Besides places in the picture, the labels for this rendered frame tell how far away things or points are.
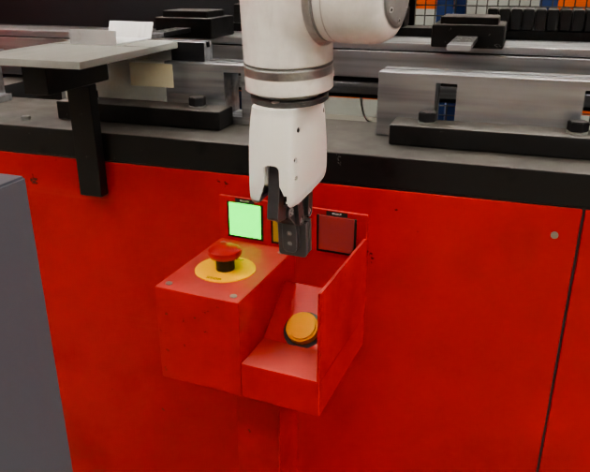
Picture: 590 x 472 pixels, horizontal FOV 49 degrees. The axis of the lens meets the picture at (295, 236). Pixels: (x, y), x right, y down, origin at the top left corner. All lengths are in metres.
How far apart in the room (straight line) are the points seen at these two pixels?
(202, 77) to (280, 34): 0.52
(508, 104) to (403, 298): 0.31
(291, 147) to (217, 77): 0.49
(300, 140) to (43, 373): 0.31
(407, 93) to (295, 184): 0.41
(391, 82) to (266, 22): 0.44
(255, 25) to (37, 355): 0.33
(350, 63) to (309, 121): 0.65
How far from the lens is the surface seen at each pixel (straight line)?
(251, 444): 0.87
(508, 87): 0.98
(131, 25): 1.19
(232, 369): 0.75
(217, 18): 1.34
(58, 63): 0.92
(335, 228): 0.79
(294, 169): 0.61
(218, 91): 1.08
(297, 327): 0.76
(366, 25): 0.55
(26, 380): 0.44
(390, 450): 1.12
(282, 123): 0.60
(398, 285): 0.96
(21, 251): 0.41
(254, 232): 0.84
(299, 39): 0.59
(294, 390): 0.72
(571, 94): 0.98
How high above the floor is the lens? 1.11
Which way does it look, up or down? 22 degrees down
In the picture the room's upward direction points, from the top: straight up
